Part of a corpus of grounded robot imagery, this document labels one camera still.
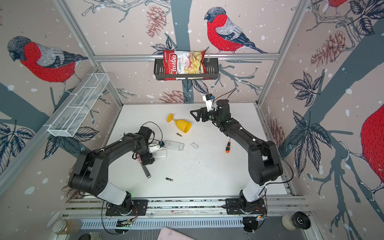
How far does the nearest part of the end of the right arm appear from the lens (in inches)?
27.1

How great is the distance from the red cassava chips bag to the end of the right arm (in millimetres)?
254

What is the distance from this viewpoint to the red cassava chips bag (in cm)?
87
